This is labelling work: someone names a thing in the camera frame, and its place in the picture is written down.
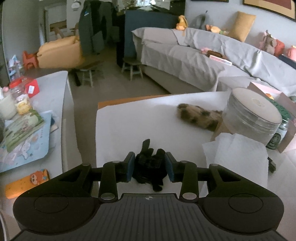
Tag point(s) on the grey covered sofa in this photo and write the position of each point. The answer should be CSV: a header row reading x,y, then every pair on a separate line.
x,y
200,58

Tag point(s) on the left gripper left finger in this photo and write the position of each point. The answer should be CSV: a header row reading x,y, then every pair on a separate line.
x,y
109,175

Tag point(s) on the fish tank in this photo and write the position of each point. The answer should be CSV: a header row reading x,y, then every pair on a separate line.
x,y
166,5

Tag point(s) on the black fabric item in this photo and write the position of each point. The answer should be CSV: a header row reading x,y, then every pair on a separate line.
x,y
150,168

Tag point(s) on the white tissue paper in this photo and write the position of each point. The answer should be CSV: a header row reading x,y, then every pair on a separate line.
x,y
240,154

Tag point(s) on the picture book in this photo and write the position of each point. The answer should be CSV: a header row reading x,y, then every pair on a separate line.
x,y
21,128

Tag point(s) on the grey bunny plush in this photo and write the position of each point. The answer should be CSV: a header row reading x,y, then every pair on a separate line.
x,y
268,43

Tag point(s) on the brown furry plush keychain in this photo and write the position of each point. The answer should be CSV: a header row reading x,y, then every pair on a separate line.
x,y
196,115

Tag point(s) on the yellow plush toy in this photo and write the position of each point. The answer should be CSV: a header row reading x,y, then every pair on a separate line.
x,y
182,24

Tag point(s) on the pink cardboard box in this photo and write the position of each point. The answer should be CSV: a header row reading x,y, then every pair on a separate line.
x,y
277,111

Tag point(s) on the white cup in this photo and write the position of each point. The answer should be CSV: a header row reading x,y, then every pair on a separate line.
x,y
7,107

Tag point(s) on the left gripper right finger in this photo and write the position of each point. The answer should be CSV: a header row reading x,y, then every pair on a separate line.
x,y
221,182

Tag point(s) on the red box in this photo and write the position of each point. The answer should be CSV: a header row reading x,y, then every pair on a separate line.
x,y
31,87

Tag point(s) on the red lid spice jar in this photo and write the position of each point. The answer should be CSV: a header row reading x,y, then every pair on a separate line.
x,y
22,100

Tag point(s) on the dark hanging coat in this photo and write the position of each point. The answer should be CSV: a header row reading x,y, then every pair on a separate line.
x,y
95,25

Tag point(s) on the yellow armchair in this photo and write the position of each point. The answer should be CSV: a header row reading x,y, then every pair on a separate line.
x,y
63,53

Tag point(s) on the orange cartoon case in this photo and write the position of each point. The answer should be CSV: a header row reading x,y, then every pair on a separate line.
x,y
18,187

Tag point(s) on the green lid jar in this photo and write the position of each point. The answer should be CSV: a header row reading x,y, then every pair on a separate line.
x,y
283,127

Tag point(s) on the yellow cushion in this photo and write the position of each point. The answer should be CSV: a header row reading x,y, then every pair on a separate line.
x,y
242,26

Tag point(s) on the clear plastic canister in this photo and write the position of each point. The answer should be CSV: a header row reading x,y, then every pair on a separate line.
x,y
252,115

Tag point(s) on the wooden stool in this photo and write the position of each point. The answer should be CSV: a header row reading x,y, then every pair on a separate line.
x,y
134,67

